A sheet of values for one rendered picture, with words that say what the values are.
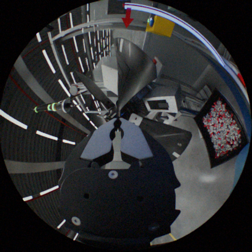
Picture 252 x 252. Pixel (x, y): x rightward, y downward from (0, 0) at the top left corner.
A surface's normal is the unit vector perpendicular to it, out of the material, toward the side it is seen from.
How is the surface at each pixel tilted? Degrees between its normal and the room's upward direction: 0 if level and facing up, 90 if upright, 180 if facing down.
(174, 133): 44
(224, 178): 0
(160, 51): 90
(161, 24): 90
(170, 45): 90
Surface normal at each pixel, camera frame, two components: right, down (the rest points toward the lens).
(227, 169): -1.00, -0.04
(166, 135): -0.64, 0.11
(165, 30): -0.01, 0.93
